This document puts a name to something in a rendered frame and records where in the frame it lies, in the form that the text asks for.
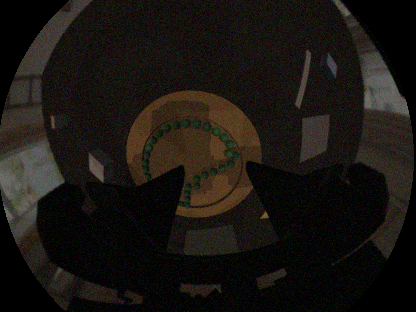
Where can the round brown bead board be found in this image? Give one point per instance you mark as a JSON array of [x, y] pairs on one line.
[[196, 149]]

